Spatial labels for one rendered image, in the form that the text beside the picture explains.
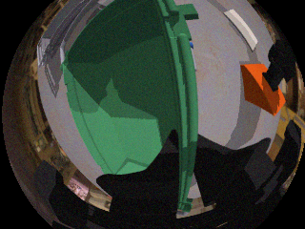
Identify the green plastic tray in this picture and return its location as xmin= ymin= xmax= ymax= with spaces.
xmin=60 ymin=0 xmax=199 ymax=217

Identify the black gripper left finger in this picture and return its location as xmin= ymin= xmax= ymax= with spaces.
xmin=95 ymin=130 xmax=179 ymax=213

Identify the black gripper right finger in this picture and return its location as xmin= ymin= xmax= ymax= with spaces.
xmin=194 ymin=134 xmax=271 ymax=207

